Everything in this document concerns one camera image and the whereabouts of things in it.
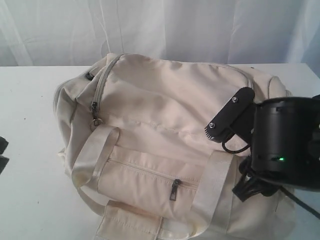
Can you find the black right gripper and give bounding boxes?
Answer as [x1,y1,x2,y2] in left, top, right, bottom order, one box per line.
[231,103,256,140]

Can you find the cream duffel bag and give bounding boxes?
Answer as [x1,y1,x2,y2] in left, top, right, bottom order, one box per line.
[53,53,295,240]

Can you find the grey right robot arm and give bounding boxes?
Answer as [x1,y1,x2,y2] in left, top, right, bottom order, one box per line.
[225,97,320,191]

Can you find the white backdrop curtain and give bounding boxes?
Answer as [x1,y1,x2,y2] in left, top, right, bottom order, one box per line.
[0,0,320,69]

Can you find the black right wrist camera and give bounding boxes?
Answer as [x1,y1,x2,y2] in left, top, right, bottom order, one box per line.
[204,87,255,144]

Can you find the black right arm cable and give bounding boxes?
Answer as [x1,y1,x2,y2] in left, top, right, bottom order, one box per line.
[221,129,320,221]

